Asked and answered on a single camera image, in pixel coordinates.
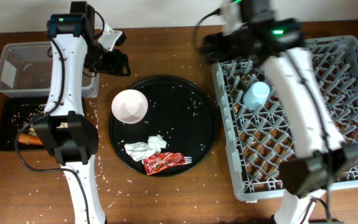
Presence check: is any light blue plastic cup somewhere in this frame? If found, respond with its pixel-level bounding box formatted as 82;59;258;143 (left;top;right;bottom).
243;82;270;111

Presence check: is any pink bowl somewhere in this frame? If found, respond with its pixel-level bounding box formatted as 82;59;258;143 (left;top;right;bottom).
111;89;149;124

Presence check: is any oats and nuts food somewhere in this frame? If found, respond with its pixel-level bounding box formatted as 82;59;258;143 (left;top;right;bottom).
26;121;70;139

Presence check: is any orange carrot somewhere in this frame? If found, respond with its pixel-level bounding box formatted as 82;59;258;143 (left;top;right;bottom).
18;133;43;146

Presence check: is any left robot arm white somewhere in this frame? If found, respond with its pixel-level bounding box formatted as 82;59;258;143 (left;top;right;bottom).
21;1;131;223

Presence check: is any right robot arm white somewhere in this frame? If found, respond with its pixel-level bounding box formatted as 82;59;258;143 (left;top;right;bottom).
196;0;358;223

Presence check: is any grey dishwasher rack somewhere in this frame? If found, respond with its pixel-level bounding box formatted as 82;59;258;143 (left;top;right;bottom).
211;35;358;203

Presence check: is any clear plastic bin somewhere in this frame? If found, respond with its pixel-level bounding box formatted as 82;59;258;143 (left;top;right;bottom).
0;39;99;98

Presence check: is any round black tray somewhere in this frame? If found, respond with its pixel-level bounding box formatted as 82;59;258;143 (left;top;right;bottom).
108;76;218;177

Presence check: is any black rectangular tray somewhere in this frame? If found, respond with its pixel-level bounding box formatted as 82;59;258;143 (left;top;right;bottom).
0;96;47;152

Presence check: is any crumpled white tissue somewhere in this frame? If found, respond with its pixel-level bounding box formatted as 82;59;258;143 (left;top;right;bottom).
124;135;167;162

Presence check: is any red snack wrapper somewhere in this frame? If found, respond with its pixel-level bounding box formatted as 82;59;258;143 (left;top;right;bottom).
144;152;185;175

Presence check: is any white plastic fork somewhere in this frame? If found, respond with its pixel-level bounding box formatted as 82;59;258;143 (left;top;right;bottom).
184;157;192;164

